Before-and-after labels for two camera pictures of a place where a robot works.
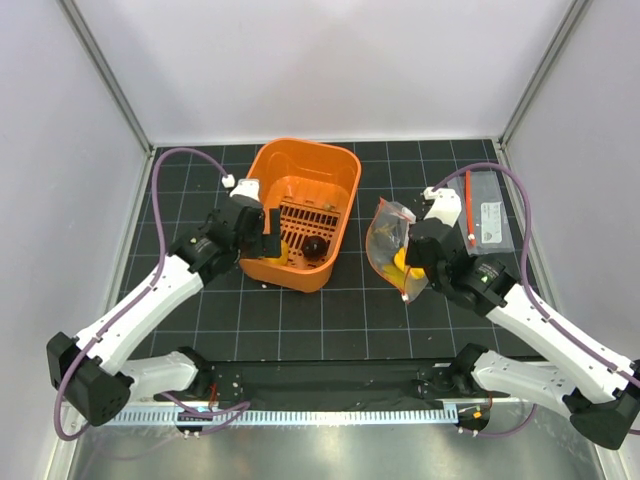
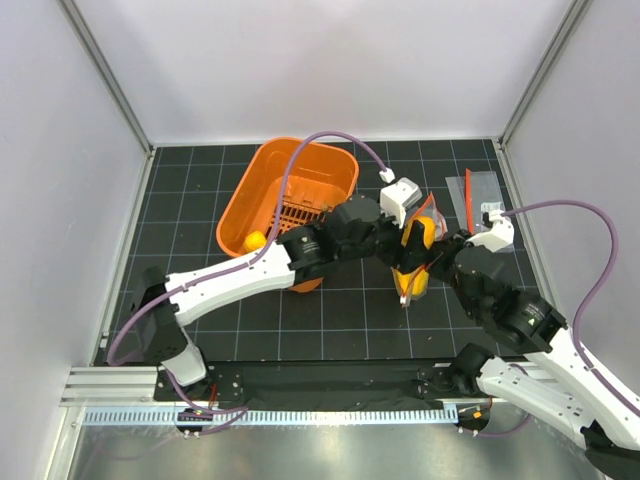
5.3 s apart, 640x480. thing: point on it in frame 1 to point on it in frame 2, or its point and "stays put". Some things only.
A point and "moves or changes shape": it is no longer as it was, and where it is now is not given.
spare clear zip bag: x=482 y=211 stays put
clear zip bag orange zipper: x=387 y=242 moves or changes shape
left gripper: x=267 y=244 to x=412 y=255
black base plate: x=365 y=381 stays put
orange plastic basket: x=314 y=183 stays put
